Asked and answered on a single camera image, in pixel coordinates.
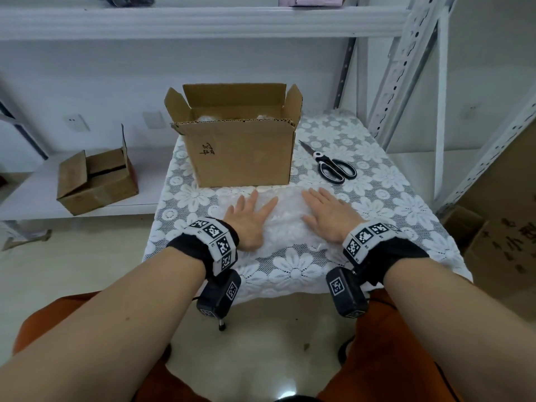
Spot person's left hand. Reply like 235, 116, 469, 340
223, 189, 279, 252

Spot person's right hand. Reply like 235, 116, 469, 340
301, 187, 366, 246

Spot large bubble wrap sheet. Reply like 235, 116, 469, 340
211, 186, 336, 252

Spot brown cardboard box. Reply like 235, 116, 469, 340
164, 82, 304, 189

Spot person's left forearm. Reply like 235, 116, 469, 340
0, 246, 208, 402

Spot person's right forearm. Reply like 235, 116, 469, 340
383, 257, 536, 402

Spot small worn cardboard carton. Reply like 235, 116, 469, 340
56, 124, 140, 217

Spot pink paper box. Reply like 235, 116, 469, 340
278, 0, 348, 8

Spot white floral lace tablecloth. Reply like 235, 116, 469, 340
142, 108, 474, 306

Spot white metal shelving rack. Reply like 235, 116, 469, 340
433, 0, 536, 214
0, 0, 460, 243

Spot large brown printed carton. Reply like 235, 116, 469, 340
442, 121, 536, 314

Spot black left wrist strap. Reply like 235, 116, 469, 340
166, 217, 240, 277

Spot black wrist strap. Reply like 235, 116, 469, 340
166, 217, 240, 277
342, 221, 430, 288

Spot black handled scissors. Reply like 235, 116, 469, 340
298, 140, 358, 185

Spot black right wrist strap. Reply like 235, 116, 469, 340
342, 221, 430, 288

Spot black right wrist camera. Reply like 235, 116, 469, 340
326, 266, 370, 319

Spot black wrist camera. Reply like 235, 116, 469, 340
195, 269, 242, 319
326, 266, 370, 319

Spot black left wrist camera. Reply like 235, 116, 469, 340
195, 269, 242, 319

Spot black right camera cable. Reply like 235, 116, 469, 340
365, 288, 398, 309

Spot blank white wall plate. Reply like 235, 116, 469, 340
142, 111, 167, 130

